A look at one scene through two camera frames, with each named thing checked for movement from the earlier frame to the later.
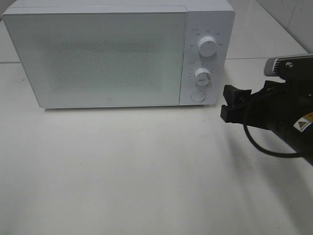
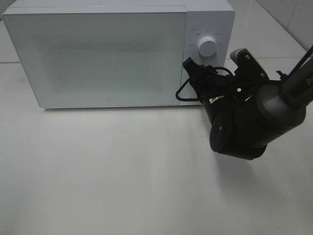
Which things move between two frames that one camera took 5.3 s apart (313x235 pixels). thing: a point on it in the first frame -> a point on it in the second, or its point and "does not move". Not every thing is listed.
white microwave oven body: x=125 y=53 does not move
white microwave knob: x=207 y=46 does not move
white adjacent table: x=257 y=34 does not move
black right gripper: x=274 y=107 -> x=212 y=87
